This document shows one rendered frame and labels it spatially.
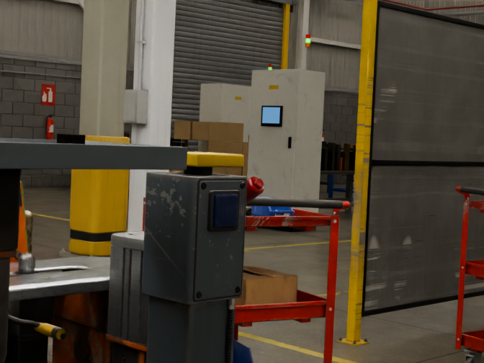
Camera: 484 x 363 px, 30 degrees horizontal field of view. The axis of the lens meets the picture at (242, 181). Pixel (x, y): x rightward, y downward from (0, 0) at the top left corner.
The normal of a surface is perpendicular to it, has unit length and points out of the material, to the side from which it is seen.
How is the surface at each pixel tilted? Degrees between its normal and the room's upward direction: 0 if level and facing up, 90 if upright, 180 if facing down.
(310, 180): 90
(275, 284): 90
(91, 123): 90
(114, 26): 90
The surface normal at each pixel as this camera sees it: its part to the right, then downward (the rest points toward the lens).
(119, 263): -0.70, 0.00
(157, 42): 0.70, 0.07
